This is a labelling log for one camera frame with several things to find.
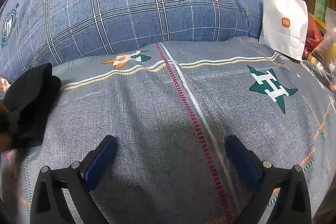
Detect person's left hand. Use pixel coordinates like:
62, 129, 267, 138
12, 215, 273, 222
0, 103, 12, 151

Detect black pants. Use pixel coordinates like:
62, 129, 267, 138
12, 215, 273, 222
0, 63, 62, 149

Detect clear plastic bag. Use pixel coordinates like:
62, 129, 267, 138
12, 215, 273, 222
307, 7, 336, 93

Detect white paper bag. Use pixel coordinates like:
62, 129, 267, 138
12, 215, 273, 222
259, 0, 309, 61

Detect red plastic bag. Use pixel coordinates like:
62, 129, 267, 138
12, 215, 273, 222
303, 14, 324, 59

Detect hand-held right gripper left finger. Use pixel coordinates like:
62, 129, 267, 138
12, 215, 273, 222
30, 135, 118, 224

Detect blue plaid pillow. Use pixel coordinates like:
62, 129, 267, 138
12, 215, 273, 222
0, 0, 264, 83

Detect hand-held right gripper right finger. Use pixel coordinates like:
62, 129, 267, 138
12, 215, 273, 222
225, 135, 313, 224

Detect grey star print bed sheet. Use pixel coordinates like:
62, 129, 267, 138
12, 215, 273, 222
0, 36, 336, 224

